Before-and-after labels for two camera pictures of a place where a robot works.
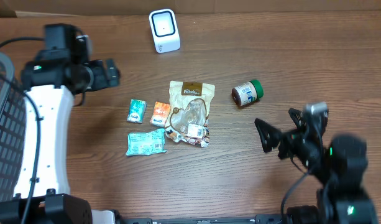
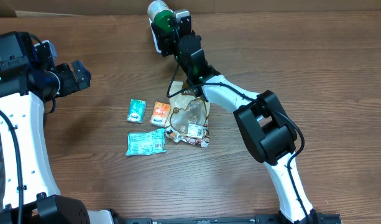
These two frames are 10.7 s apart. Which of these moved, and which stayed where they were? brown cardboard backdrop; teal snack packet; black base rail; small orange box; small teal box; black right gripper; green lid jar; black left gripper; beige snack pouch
Moved: black right gripper; green lid jar; black left gripper
Stayed: beige snack pouch; small teal box; black base rail; small orange box; teal snack packet; brown cardboard backdrop
